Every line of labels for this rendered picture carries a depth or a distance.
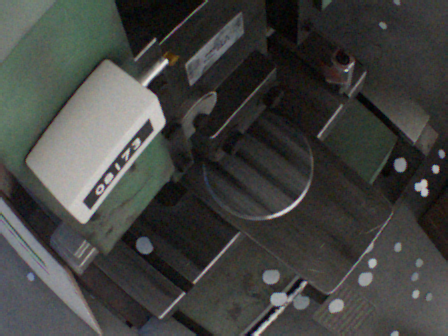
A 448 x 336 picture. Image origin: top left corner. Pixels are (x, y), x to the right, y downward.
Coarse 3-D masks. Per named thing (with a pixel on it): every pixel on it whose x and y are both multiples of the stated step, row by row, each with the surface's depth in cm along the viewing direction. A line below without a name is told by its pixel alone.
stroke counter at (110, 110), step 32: (160, 64) 38; (96, 96) 36; (128, 96) 36; (64, 128) 36; (96, 128) 36; (128, 128) 36; (160, 128) 40; (32, 160) 36; (64, 160) 36; (96, 160) 35; (128, 160) 38; (64, 192) 35
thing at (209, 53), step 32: (128, 0) 56; (160, 0) 56; (192, 0) 56; (224, 0) 59; (256, 0) 65; (160, 32) 55; (192, 32) 58; (224, 32) 64; (256, 32) 72; (192, 64) 64; (224, 64) 71; (256, 64) 75; (192, 96) 69; (224, 96) 74; (256, 96) 76; (192, 128) 73; (224, 128) 74
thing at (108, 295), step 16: (0, 176) 108; (16, 192) 113; (16, 208) 170; (32, 208) 109; (32, 224) 108; (48, 224) 108; (48, 240) 108; (96, 272) 106; (96, 288) 105; (112, 288) 105; (112, 304) 105; (128, 304) 105; (128, 320) 104; (144, 320) 104; (160, 320) 102; (176, 320) 102
